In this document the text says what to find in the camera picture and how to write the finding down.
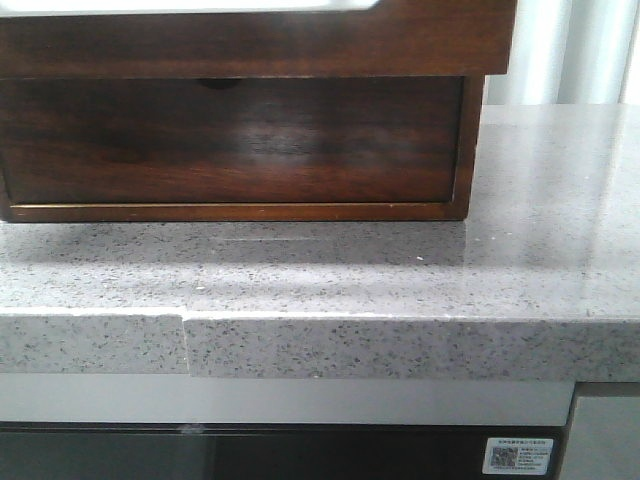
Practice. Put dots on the grey cabinet door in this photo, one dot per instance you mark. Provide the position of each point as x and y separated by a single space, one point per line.
603 433

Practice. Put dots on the wooden drawer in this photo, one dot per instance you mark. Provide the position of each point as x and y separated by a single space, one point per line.
393 38
300 145

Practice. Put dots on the white QR code sticker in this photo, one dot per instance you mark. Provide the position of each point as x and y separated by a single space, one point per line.
517 456

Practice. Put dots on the dark wooden drawer cabinet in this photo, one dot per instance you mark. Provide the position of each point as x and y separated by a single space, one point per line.
470 150

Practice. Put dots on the grey curtain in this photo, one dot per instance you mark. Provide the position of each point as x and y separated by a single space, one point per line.
571 52

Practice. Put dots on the black appliance under counter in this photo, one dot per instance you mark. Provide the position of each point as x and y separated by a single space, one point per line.
259 452

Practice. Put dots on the white tray on cabinet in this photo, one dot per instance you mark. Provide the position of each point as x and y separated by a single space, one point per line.
24 8

